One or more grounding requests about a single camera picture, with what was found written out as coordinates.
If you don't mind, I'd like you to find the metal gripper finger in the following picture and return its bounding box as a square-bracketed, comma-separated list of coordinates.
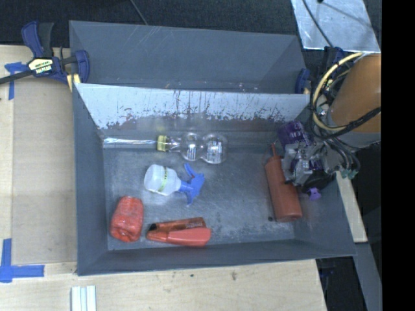
[281, 142, 305, 161]
[281, 159, 313, 187]

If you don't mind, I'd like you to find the purple spray bottle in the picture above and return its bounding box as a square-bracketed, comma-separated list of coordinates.
[278, 120, 322, 202]

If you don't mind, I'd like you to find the red-brown squeeze bottle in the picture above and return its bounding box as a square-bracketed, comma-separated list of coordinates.
[264, 143, 304, 223]

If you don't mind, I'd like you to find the grey metal bin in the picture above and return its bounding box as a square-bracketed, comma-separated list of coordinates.
[68, 20, 357, 277]

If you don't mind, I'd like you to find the clear glass double-bulb bottle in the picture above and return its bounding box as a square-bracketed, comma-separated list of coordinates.
[156, 132, 230, 165]

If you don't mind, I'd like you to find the red stapler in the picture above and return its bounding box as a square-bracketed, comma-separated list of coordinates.
[145, 216, 213, 248]

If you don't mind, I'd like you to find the white and blue spray bottle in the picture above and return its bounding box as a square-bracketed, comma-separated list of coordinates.
[143, 163, 206, 206]

